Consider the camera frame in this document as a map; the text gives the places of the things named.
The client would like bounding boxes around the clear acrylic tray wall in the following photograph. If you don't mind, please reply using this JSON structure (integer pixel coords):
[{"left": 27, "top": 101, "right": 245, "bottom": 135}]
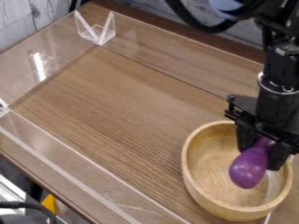
[{"left": 0, "top": 106, "right": 188, "bottom": 224}]

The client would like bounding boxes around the brown wooden bowl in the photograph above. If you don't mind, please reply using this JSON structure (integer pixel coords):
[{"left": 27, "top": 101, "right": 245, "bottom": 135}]
[{"left": 181, "top": 121, "right": 293, "bottom": 221}]

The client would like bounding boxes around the clear acrylic corner bracket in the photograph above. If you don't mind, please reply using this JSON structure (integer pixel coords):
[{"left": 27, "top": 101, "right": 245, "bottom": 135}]
[{"left": 73, "top": 11, "right": 116, "bottom": 46}]

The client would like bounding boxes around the yellow black device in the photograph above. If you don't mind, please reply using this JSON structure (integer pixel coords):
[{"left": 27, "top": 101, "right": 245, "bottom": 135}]
[{"left": 22, "top": 192, "right": 80, "bottom": 224}]

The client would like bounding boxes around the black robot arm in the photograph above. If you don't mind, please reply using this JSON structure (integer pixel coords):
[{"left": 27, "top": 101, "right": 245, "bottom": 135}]
[{"left": 164, "top": 0, "right": 299, "bottom": 171}]

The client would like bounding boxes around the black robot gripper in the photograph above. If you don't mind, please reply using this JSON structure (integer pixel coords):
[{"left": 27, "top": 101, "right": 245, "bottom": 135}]
[{"left": 224, "top": 73, "right": 299, "bottom": 171}]

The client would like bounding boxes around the purple toy eggplant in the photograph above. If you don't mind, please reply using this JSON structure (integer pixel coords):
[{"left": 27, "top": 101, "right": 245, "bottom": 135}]
[{"left": 228, "top": 136, "right": 274, "bottom": 189}]

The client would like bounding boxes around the black cable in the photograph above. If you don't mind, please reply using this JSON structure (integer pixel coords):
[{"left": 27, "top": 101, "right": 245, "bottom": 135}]
[{"left": 0, "top": 200, "right": 59, "bottom": 224}]

